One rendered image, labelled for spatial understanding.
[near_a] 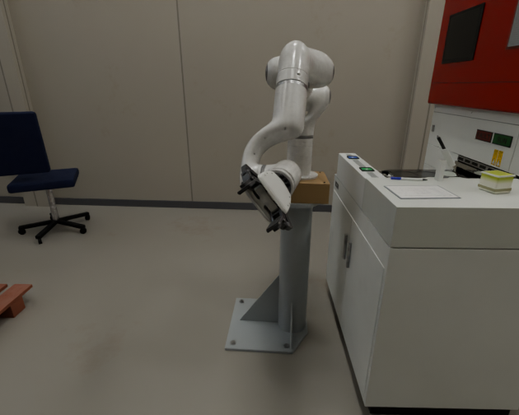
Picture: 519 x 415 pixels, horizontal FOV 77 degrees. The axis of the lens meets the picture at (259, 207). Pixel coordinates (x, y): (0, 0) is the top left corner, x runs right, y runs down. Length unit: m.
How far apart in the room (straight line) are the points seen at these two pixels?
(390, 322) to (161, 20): 3.23
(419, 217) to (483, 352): 0.65
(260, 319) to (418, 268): 1.07
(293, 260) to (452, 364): 0.78
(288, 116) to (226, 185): 2.81
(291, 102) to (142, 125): 2.98
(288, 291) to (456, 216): 0.95
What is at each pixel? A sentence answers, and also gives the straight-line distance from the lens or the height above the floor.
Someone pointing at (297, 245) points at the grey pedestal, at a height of 0.57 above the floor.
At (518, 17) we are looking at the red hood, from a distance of 1.80.
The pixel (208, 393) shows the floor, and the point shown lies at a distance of 1.73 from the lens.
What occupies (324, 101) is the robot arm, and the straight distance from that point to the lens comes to 1.51.
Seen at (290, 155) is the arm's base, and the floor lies 1.02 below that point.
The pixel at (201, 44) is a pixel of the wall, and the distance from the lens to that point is 3.55.
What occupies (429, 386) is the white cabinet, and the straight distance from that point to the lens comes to 1.63.
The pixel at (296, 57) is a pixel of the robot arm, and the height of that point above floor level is 1.40.
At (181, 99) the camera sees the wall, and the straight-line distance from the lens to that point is 3.59.
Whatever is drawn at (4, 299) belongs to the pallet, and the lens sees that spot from 2.56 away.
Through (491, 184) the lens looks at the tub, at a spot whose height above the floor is 1.00.
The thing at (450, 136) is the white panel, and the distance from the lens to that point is 2.17.
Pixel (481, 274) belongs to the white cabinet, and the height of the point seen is 0.72.
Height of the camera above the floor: 1.33
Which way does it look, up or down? 21 degrees down
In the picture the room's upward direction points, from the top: straight up
